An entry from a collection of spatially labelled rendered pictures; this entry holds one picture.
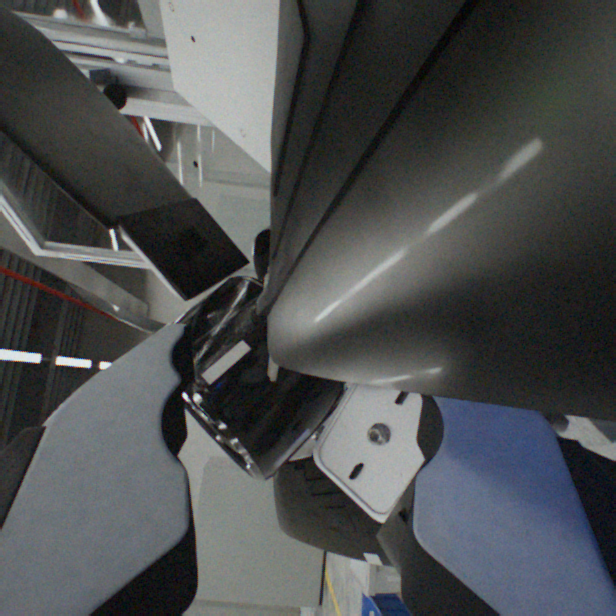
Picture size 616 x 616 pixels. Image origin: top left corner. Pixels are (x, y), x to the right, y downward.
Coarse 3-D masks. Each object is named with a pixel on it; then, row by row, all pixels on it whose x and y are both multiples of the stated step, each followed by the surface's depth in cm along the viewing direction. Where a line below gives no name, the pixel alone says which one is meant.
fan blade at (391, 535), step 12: (600, 456) 22; (420, 468) 26; (612, 468) 21; (408, 492) 26; (396, 504) 27; (408, 504) 26; (396, 516) 26; (408, 516) 26; (384, 528) 27; (396, 528) 26; (384, 540) 27; (396, 540) 27; (396, 552) 27; (396, 564) 27
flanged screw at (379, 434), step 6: (372, 426) 28; (378, 426) 28; (384, 426) 28; (372, 432) 28; (378, 432) 27; (384, 432) 27; (372, 438) 28; (378, 438) 28; (384, 438) 27; (372, 444) 28; (378, 444) 27; (384, 444) 28
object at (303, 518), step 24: (288, 480) 43; (312, 480) 42; (288, 504) 46; (312, 504) 45; (336, 504) 44; (288, 528) 53; (312, 528) 50; (336, 528) 48; (360, 528) 47; (336, 552) 55; (360, 552) 52; (384, 552) 51
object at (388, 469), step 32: (352, 384) 29; (352, 416) 29; (384, 416) 28; (416, 416) 27; (320, 448) 30; (352, 448) 29; (384, 448) 28; (416, 448) 27; (352, 480) 29; (384, 480) 28; (384, 512) 28
